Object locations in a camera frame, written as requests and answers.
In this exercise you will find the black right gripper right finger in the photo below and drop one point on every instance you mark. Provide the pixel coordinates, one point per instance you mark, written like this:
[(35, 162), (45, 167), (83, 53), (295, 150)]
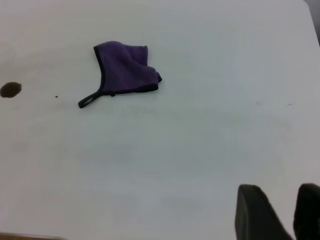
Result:
[(308, 212)]

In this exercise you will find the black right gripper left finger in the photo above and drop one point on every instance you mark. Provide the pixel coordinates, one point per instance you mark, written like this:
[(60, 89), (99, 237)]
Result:
[(257, 215)]

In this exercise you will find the purple cloth with black trim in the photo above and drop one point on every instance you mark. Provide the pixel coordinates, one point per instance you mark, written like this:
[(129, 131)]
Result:
[(125, 70)]

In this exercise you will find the brown coffee stain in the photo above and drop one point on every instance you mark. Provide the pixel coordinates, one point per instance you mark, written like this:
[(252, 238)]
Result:
[(10, 89)]

